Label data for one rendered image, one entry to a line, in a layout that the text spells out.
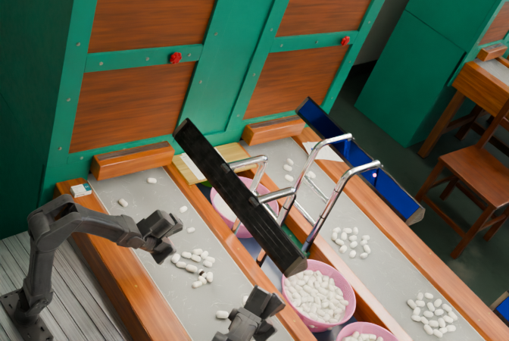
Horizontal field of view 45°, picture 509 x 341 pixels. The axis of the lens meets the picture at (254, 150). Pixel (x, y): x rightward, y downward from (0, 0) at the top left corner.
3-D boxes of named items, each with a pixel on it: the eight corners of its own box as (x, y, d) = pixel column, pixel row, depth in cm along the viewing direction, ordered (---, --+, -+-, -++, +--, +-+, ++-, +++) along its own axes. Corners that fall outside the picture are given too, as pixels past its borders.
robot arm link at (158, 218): (167, 209, 183) (144, 195, 173) (179, 230, 178) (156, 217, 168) (137, 233, 184) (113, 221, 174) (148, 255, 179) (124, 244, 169)
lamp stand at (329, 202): (301, 263, 228) (350, 176, 202) (269, 224, 239) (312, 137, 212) (335, 248, 240) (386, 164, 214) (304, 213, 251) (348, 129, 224)
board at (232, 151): (188, 185, 227) (189, 183, 226) (167, 158, 235) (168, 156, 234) (256, 167, 248) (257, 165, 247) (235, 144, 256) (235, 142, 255)
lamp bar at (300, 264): (285, 279, 170) (295, 262, 165) (170, 136, 201) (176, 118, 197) (306, 270, 175) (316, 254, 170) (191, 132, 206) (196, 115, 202)
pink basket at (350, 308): (325, 356, 200) (337, 339, 194) (258, 307, 206) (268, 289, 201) (355, 307, 221) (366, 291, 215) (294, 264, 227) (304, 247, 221)
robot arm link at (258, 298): (250, 280, 179) (248, 280, 168) (276, 295, 178) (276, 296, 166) (229, 317, 177) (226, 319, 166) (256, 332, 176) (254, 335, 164)
